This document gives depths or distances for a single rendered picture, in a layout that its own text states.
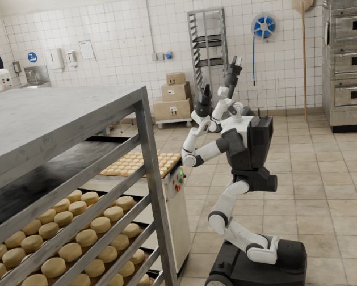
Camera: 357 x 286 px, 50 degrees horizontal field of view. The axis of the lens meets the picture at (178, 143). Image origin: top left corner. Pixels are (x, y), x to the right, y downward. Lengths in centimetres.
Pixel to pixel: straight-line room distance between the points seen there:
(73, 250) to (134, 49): 597
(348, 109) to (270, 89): 143
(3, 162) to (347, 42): 504
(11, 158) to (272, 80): 597
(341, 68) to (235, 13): 189
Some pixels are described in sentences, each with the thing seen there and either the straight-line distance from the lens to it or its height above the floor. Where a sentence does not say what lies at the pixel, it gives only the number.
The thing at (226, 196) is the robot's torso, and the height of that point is 72.
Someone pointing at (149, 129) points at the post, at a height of 170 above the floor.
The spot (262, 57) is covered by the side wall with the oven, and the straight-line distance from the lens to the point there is 642.
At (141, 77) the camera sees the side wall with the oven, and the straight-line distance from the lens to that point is 683.
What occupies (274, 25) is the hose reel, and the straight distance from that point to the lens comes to 632.
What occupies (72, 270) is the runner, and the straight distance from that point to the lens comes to 89.
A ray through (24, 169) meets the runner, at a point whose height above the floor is 177.
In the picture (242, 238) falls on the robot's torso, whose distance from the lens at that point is 284.
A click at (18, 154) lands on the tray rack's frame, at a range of 70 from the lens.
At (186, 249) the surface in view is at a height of 15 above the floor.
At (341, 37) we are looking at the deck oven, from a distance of 539.
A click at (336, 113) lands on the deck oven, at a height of 30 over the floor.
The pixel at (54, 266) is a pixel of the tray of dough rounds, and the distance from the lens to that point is 91.
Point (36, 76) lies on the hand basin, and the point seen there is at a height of 102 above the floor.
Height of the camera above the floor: 201
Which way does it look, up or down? 20 degrees down
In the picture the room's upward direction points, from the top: 8 degrees counter-clockwise
